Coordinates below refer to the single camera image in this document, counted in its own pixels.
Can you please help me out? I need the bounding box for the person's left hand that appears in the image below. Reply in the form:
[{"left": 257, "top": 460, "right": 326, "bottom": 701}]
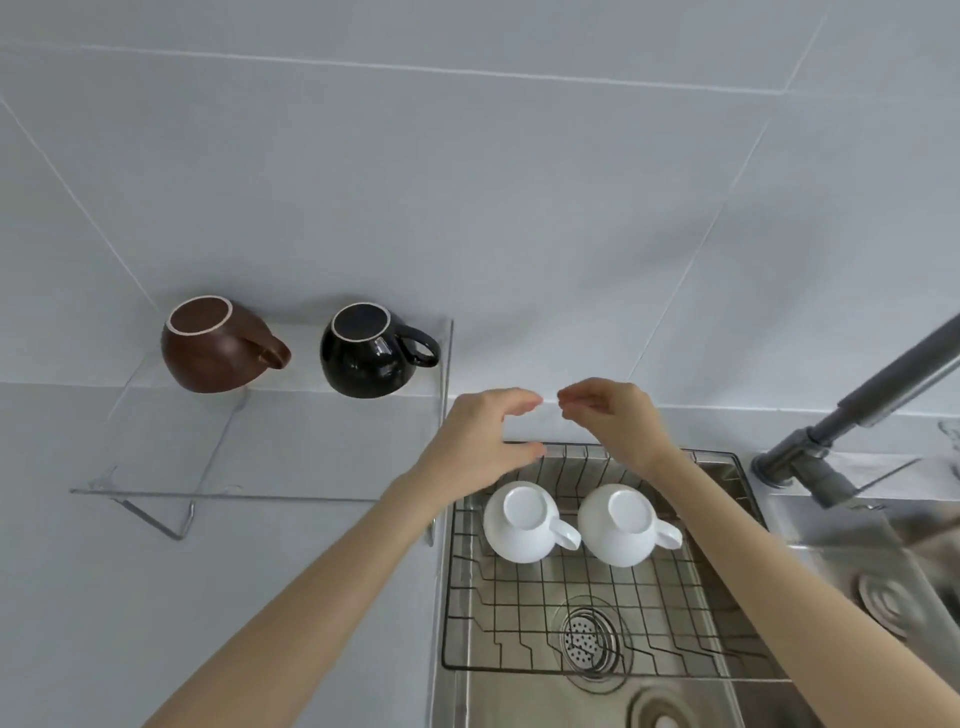
[{"left": 414, "top": 387, "right": 547, "bottom": 506}]

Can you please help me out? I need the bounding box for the person's right hand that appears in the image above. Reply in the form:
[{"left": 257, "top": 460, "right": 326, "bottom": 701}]
[{"left": 556, "top": 377, "right": 681, "bottom": 482}]

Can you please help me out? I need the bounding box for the person's left forearm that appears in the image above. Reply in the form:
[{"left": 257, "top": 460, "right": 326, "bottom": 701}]
[{"left": 142, "top": 465, "right": 471, "bottom": 728}]

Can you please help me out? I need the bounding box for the person's right forearm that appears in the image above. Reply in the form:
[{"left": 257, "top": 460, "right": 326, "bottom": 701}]
[{"left": 643, "top": 448, "right": 960, "bottom": 728}]

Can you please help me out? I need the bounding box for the white ceramic cup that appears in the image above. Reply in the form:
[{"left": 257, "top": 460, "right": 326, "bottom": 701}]
[
  {"left": 483, "top": 482, "right": 583, "bottom": 564},
  {"left": 576, "top": 483, "right": 684, "bottom": 568}
]

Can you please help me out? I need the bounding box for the black ceramic cup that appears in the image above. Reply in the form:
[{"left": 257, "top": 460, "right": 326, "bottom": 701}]
[{"left": 320, "top": 302, "right": 441, "bottom": 399}]

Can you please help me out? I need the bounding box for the round perforated drain strainer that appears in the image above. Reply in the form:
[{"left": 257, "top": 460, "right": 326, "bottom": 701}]
[{"left": 553, "top": 597, "right": 633, "bottom": 685}]

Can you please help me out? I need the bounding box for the clear acrylic shelf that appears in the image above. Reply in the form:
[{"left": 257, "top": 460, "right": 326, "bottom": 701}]
[{"left": 70, "top": 317, "right": 456, "bottom": 546}]

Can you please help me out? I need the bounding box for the grey metal faucet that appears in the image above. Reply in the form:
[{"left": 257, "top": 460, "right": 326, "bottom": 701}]
[{"left": 751, "top": 312, "right": 960, "bottom": 511}]

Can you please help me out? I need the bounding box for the stainless steel sink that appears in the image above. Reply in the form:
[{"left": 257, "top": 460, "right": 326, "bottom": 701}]
[{"left": 429, "top": 448, "right": 960, "bottom": 728}]

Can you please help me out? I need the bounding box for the brown ceramic cup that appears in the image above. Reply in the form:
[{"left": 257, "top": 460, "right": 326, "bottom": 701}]
[{"left": 160, "top": 294, "right": 292, "bottom": 394}]

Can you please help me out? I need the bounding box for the round metal drain plug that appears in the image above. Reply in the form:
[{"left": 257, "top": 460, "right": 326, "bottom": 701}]
[{"left": 857, "top": 572, "right": 910, "bottom": 640}]

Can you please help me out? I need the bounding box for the metal wire dish rack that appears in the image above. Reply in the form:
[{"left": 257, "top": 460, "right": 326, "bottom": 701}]
[{"left": 440, "top": 442, "right": 790, "bottom": 684}]

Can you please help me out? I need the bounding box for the round sink drain ring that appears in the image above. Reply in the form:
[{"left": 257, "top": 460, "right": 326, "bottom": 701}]
[{"left": 628, "top": 686, "right": 710, "bottom": 728}]

